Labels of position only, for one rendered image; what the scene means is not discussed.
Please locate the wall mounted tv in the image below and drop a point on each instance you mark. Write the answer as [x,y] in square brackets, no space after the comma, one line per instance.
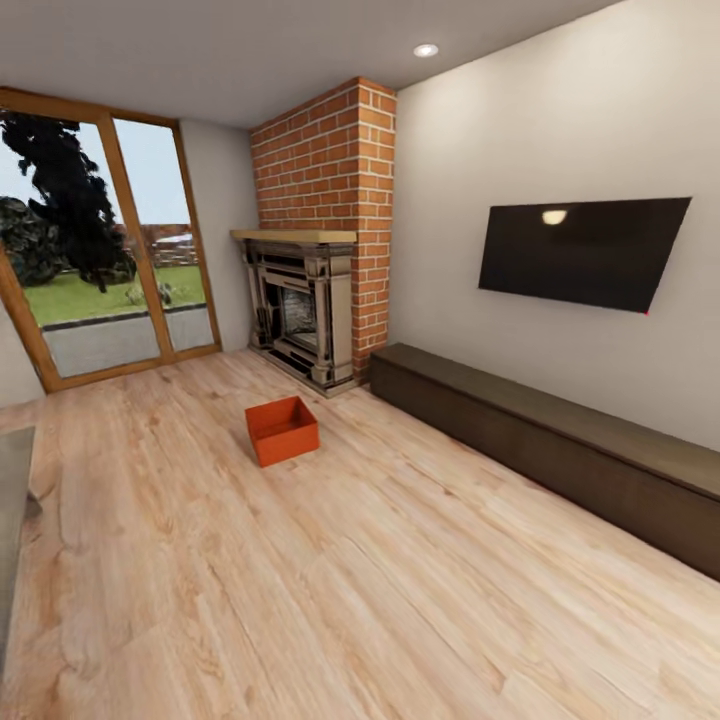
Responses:
[611,254]

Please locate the door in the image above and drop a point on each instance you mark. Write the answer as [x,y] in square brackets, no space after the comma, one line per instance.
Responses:
[101,260]

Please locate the cabinet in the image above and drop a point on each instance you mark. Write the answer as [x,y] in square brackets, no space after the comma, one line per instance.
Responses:
[661,488]

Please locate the storage box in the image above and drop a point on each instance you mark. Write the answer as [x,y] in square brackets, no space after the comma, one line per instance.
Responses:
[282,430]

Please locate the wood fireplace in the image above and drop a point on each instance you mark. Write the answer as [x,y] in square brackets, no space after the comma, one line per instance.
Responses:
[301,306]

